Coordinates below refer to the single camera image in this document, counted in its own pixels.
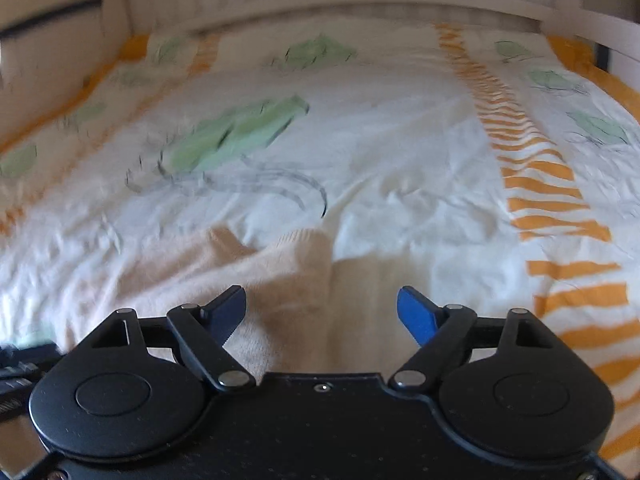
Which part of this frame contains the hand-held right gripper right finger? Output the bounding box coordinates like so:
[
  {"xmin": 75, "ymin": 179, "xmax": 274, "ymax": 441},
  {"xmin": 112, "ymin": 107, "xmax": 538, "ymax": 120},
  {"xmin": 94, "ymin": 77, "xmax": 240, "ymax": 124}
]
[{"xmin": 388, "ymin": 286, "xmax": 556, "ymax": 394}]

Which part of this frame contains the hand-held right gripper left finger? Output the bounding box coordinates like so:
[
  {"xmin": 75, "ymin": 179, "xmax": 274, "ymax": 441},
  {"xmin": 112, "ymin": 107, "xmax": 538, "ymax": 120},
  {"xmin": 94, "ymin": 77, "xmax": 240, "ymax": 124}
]
[{"xmin": 87, "ymin": 285, "xmax": 256, "ymax": 392}]

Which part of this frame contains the beige knit garment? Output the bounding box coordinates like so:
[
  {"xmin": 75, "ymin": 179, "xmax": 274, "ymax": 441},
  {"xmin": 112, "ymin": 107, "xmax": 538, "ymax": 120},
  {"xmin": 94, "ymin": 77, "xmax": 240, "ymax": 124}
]
[{"xmin": 60, "ymin": 227, "xmax": 426, "ymax": 376}]

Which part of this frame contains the white leaf-printed bedsheet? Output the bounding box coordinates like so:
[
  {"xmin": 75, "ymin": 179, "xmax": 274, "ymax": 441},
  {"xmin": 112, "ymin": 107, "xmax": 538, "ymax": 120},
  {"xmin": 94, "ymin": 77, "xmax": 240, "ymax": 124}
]
[{"xmin": 0, "ymin": 17, "xmax": 640, "ymax": 476}]

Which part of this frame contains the white bedside furniture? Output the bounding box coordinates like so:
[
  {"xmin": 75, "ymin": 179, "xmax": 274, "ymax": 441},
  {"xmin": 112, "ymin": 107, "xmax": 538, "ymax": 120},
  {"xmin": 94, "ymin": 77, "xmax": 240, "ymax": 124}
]
[{"xmin": 0, "ymin": 0, "xmax": 126, "ymax": 131}]

